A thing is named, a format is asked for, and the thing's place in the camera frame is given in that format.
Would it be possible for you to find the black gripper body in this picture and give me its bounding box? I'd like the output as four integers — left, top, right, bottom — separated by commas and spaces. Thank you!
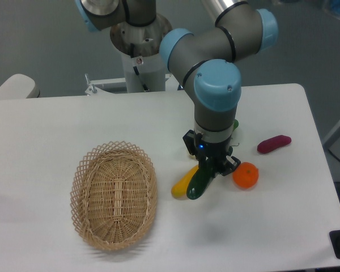
182, 130, 233, 168

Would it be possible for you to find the dark green cucumber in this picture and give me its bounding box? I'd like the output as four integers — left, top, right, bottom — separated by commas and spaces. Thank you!
186, 159, 216, 200

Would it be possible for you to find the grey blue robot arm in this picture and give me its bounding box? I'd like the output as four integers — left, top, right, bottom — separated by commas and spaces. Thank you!
76, 1, 278, 176

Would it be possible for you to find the green vegetable behind arm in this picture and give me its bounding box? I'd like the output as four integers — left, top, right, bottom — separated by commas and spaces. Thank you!
233, 119, 239, 131

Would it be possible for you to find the orange tangerine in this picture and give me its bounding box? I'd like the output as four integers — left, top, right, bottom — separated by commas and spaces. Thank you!
232, 162, 259, 189

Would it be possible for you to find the yellow banana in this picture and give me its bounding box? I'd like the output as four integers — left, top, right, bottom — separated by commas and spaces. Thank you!
171, 165, 198, 198

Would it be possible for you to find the purple eggplant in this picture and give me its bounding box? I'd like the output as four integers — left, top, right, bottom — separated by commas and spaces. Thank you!
257, 135, 292, 154

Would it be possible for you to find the woven wicker basket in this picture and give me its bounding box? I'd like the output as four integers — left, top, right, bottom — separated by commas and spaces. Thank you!
70, 141, 158, 250

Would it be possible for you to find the white chair armrest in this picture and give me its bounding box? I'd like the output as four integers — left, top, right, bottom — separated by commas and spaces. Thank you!
0, 74, 40, 100

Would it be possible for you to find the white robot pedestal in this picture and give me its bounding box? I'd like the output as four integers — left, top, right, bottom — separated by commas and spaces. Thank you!
84, 10, 172, 93

